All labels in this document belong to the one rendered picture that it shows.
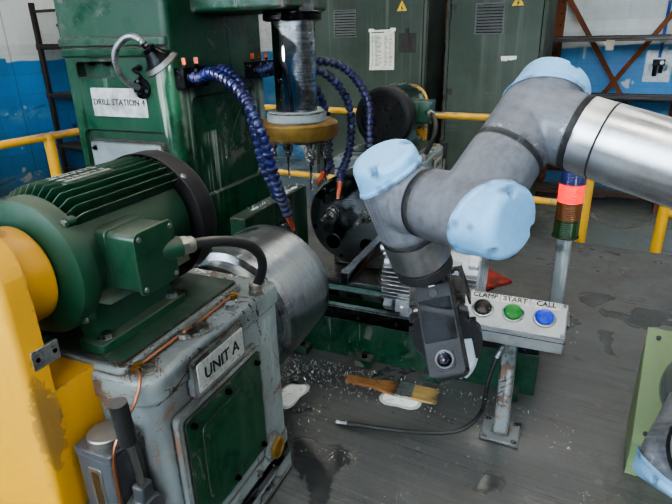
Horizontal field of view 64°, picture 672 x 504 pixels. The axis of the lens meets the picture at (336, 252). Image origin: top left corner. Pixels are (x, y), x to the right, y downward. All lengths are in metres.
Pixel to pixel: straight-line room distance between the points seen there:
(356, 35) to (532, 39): 1.35
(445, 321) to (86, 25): 0.97
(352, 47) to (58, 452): 4.25
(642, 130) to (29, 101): 6.62
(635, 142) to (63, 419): 0.63
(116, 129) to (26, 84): 5.60
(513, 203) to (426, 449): 0.65
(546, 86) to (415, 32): 3.89
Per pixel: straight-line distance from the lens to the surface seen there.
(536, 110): 0.57
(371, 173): 0.57
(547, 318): 0.96
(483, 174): 0.53
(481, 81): 4.32
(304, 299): 0.97
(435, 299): 0.67
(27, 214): 0.64
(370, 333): 1.25
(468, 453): 1.07
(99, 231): 0.65
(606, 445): 1.16
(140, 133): 1.27
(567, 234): 1.43
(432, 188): 0.54
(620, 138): 0.55
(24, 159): 6.86
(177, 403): 0.69
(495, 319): 0.96
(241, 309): 0.76
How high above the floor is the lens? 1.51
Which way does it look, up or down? 22 degrees down
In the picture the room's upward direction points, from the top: 1 degrees counter-clockwise
